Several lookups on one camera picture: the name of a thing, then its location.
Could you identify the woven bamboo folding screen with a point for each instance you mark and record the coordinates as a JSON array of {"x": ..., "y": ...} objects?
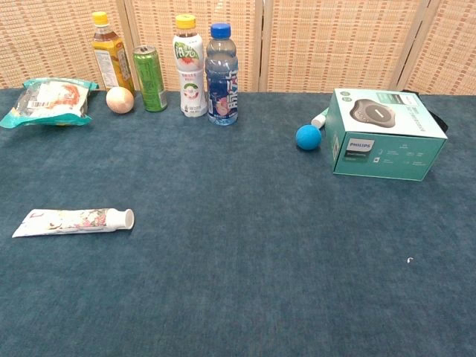
[{"x": 316, "y": 44}]

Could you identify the blue sports drink bottle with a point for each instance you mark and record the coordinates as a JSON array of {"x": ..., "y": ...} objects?
[{"x": 222, "y": 78}]

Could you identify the teal Philips speaker box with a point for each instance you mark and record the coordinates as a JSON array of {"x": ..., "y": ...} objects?
[{"x": 386, "y": 152}]

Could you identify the white green glue stick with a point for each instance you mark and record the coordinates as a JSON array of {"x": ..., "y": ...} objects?
[{"x": 318, "y": 119}]

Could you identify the green drink can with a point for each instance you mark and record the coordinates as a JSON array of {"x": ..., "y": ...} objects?
[{"x": 149, "y": 80}]

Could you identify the beige wooden ball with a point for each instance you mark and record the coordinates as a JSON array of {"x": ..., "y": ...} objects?
[{"x": 119, "y": 100}]

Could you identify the teal clear snack bag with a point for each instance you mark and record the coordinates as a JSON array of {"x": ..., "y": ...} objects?
[{"x": 48, "y": 102}]

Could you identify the blue foam ball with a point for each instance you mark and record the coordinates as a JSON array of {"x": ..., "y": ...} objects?
[{"x": 308, "y": 137}]

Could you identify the white yoghurt drink bottle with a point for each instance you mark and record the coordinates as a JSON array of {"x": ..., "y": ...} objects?
[{"x": 190, "y": 67}]

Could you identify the floral white toothpaste tube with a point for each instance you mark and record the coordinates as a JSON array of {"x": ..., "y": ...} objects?
[{"x": 74, "y": 222}]

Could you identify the amber tea bottle yellow cap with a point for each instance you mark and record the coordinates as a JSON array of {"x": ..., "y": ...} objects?
[{"x": 111, "y": 56}]

